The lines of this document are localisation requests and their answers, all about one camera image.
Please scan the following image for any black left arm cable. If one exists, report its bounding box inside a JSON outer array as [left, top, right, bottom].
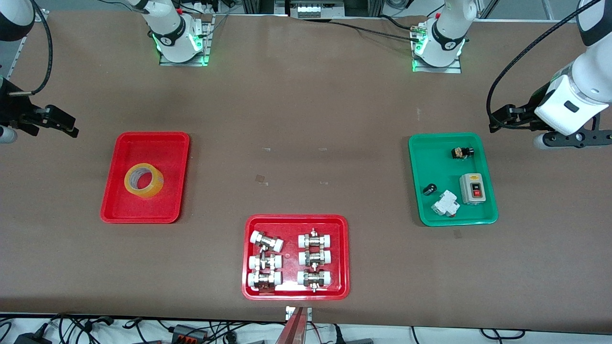
[[486, 0, 601, 132]]

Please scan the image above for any aluminium frame post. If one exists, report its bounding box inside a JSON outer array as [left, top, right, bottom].
[[241, 0, 287, 15]]

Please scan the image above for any green plastic tray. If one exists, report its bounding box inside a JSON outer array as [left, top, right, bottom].
[[408, 132, 499, 227]]

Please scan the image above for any slanted aluminium profile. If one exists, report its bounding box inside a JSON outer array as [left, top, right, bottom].
[[2, 10, 49, 79]]

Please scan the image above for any empty-type plain red tray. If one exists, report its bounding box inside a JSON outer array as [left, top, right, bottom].
[[100, 131, 190, 224]]

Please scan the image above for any red tray holding fittings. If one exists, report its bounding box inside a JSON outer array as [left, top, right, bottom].
[[241, 214, 350, 301]]

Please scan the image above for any black plug adapter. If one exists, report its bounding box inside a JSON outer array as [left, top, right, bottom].
[[14, 331, 52, 344]]

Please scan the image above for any grey on-off switch box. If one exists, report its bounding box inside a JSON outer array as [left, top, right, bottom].
[[459, 173, 489, 205]]

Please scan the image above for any white circuit breaker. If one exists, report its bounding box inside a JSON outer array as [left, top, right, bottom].
[[431, 190, 461, 217]]

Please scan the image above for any yellow tape roll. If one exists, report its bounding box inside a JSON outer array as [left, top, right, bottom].
[[124, 163, 164, 199]]

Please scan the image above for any small white bracket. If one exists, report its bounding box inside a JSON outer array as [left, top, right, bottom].
[[285, 306, 313, 322]]

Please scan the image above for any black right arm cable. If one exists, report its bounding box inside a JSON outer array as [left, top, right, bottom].
[[9, 0, 52, 96]]

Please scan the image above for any black orange power adapter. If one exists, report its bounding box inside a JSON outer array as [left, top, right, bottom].
[[171, 324, 207, 343]]

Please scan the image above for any white terminal block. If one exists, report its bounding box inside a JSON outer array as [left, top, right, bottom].
[[289, 0, 345, 19]]

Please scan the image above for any thin black table cable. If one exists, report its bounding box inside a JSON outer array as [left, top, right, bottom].
[[299, 18, 421, 43]]

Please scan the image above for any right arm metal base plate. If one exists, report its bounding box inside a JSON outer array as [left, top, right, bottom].
[[159, 14, 214, 66]]

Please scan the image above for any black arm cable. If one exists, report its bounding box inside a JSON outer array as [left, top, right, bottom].
[[486, 0, 601, 132], [9, 0, 52, 96]]

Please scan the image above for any red metal bar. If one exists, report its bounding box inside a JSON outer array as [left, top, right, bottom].
[[275, 307, 307, 344]]

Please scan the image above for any tilted metal white pipe fitting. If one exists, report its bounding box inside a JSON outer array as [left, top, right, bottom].
[[250, 231, 284, 253]]

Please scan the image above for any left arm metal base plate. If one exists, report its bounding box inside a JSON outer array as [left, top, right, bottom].
[[412, 24, 463, 74]]

